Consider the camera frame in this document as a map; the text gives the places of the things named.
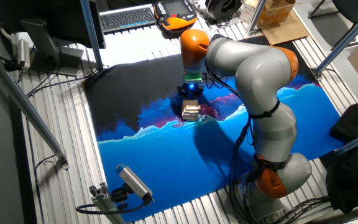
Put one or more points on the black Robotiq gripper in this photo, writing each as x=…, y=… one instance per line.
x=191, y=89

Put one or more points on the wooden Jenga block tower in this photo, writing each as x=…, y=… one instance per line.
x=190, y=111

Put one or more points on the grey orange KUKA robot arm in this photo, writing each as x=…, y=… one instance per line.
x=259, y=71

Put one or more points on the green wrist mounting plate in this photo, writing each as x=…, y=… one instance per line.
x=193, y=76

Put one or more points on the blue black printed cloth mat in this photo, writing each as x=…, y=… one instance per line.
x=166, y=161

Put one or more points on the orange black teach pendant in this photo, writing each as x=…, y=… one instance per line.
x=176, y=15

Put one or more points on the black round spool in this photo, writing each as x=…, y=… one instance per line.
x=224, y=7

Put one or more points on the black computer keyboard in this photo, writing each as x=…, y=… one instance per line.
x=127, y=18

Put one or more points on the flat brown cardboard sheet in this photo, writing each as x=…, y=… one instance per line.
x=286, y=31

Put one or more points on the brown cardboard box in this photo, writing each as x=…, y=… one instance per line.
x=275, y=11

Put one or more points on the short aluminium profile stand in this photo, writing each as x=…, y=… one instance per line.
x=104, y=202

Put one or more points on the black computer monitor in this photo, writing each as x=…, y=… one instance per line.
x=51, y=25

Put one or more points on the black cloth bag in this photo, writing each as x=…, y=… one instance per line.
x=353, y=174

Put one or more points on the dark office chair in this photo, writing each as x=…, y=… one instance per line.
x=353, y=12

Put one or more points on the aluminium frame post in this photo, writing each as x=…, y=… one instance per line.
x=92, y=34
x=255, y=17

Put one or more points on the silver camera blue end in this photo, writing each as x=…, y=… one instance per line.
x=134, y=182

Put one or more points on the black camera ball mount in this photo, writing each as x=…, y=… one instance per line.
x=120, y=195

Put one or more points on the small silver camera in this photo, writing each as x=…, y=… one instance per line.
x=23, y=53

